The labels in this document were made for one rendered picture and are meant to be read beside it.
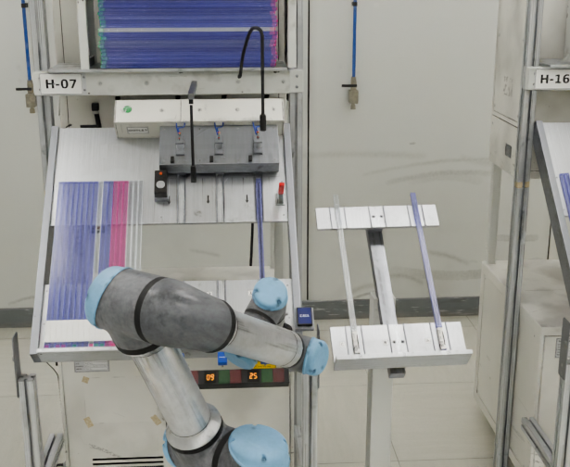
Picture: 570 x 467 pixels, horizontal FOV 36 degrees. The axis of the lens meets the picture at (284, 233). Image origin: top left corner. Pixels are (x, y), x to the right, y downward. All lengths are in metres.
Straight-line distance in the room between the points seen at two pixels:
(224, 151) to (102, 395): 0.82
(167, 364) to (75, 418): 1.17
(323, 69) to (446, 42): 0.58
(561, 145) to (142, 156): 1.25
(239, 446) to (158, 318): 0.38
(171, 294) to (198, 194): 1.07
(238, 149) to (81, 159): 0.46
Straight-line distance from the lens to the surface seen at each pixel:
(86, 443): 2.80
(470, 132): 4.28
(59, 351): 2.32
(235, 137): 2.54
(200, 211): 2.48
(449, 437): 3.39
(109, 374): 2.69
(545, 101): 2.94
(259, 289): 1.86
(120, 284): 1.52
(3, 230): 4.35
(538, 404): 2.89
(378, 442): 2.57
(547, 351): 2.82
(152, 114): 2.58
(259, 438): 1.75
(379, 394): 2.50
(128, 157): 2.59
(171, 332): 1.46
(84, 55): 2.58
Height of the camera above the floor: 1.64
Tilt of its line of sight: 16 degrees down
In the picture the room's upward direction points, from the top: straight up
